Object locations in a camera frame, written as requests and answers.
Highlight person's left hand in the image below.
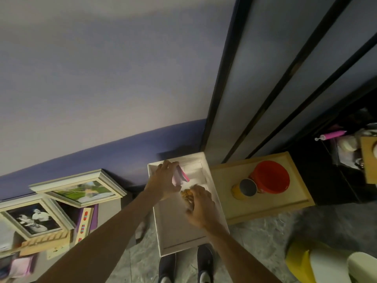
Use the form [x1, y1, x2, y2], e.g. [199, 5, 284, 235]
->
[146, 160, 182, 201]

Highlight person's right hand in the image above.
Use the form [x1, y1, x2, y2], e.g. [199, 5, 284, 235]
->
[185, 184, 226, 231]

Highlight pink white packet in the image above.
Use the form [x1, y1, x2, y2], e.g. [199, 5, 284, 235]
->
[172, 165, 190, 187]

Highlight orange snack packet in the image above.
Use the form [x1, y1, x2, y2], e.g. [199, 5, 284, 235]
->
[180, 188, 195, 209]

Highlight yellow tin can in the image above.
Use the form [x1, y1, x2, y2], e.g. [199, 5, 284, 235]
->
[231, 178, 258, 201]

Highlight red lidded cup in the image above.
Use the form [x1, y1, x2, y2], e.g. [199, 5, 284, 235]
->
[249, 160, 291, 194]

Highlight white waste bin yellow base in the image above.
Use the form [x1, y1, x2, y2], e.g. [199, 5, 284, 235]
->
[285, 237, 377, 283]

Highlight person's left forearm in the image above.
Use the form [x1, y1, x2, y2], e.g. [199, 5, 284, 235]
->
[35, 188, 164, 283]

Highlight person's right forearm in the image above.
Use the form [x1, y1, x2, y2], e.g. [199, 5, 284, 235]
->
[205, 224, 282, 283]

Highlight person's right shoe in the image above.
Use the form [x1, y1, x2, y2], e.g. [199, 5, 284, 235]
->
[196, 244, 215, 283]

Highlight person's shoe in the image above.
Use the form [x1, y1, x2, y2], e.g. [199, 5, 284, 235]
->
[157, 252, 177, 283]
[196, 244, 215, 283]

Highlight person's left shoe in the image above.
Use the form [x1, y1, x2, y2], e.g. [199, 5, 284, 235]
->
[157, 252, 177, 283]

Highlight white cardboard box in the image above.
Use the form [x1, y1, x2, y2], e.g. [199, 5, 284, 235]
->
[147, 151, 230, 257]

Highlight yellow wooden small table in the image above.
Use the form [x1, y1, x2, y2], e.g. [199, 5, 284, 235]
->
[209, 151, 316, 226]

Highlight grey television cabinet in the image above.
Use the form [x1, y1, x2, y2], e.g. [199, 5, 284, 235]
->
[0, 188, 148, 283]

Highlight cream wooden bead ruler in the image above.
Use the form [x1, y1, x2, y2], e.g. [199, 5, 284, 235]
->
[73, 206, 94, 246]

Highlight black storage box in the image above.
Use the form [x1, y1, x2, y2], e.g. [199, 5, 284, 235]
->
[287, 123, 377, 205]

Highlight wooden peg rack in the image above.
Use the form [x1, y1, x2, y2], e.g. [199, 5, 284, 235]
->
[19, 230, 73, 257]

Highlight pink hand pump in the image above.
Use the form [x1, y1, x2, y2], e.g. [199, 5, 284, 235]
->
[314, 130, 348, 142]

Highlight plain white child sandal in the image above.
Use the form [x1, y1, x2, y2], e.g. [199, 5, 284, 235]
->
[337, 135, 361, 154]

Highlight pink box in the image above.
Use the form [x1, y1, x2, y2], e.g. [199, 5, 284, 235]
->
[9, 255, 35, 277]

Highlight brown cardboard sheet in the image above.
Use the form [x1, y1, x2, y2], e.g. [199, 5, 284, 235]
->
[360, 136, 377, 185]

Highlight white frame colour photo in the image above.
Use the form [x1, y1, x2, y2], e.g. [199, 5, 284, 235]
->
[29, 169, 127, 209]

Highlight white frame monochrome photo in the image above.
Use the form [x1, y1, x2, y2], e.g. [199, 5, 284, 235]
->
[0, 193, 77, 241]

